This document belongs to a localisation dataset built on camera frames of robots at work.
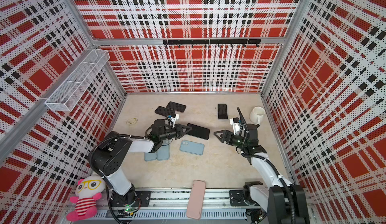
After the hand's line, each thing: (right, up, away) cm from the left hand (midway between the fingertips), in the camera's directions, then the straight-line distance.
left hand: (192, 131), depth 85 cm
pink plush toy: (-49, -27, -15) cm, 57 cm away
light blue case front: (+2, -12, +6) cm, 13 cm away
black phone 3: (+4, -1, +4) cm, 5 cm away
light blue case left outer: (-25, -16, +3) cm, 30 cm away
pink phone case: (+3, -32, -12) cm, 34 cm away
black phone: (-22, +10, +26) cm, 36 cm away
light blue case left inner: (-17, -14, +3) cm, 22 cm away
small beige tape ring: (-44, +4, +19) cm, 48 cm away
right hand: (+14, -2, -5) cm, 15 cm away
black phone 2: (-14, +14, +30) cm, 36 cm away
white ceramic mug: (+42, +9, +14) cm, 45 cm away
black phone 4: (+22, +10, +28) cm, 36 cm away
